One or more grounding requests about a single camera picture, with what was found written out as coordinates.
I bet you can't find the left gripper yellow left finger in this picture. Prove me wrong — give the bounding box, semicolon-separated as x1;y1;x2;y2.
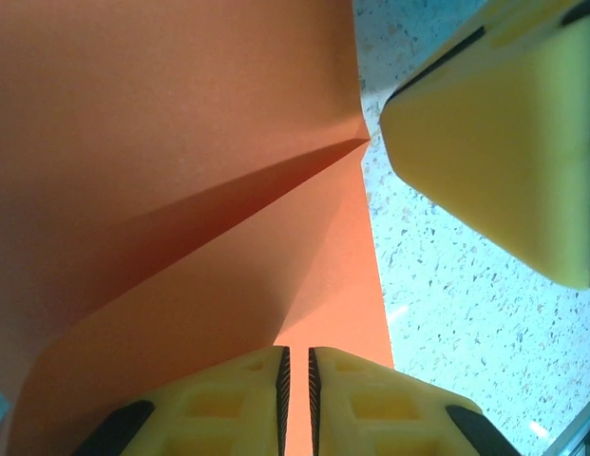
70;345;291;456

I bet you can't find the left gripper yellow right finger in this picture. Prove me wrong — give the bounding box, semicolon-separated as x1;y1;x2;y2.
307;346;519;456

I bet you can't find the orange paper sheet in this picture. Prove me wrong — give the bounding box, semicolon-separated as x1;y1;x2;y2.
0;0;396;456

